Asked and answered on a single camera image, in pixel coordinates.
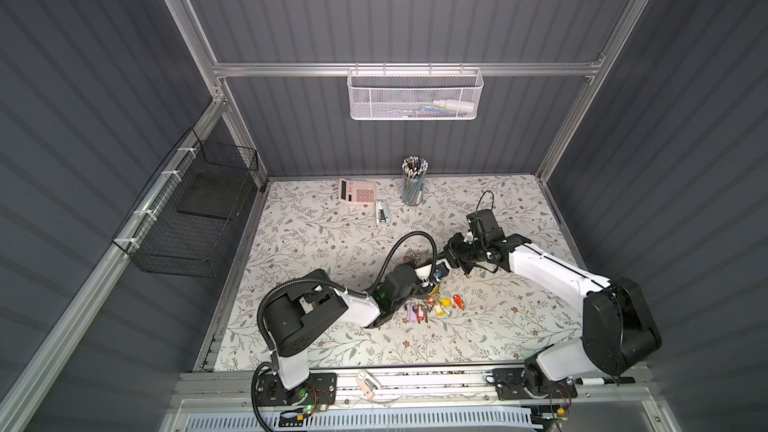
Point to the white wire wall basket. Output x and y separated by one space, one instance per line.
407 95

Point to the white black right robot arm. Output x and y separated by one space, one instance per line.
618 328

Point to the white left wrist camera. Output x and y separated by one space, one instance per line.
427 273

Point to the clear pen cup with pens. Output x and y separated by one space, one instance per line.
414 170

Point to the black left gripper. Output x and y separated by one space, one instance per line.
408 267

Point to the light blue stapler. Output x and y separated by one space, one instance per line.
382 213

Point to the white bottle in basket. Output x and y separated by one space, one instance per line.
456 106

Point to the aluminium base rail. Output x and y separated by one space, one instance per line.
468 397

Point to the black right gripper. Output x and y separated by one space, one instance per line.
450 252

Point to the purple key tag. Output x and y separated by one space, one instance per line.
412 314

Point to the round metal key organizer plate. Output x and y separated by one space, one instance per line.
424 304

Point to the red key tag on table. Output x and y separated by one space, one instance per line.
458 301

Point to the black wire side basket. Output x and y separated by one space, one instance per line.
193 225

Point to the pink desk calculator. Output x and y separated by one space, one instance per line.
357 192

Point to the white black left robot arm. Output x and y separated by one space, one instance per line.
293 315

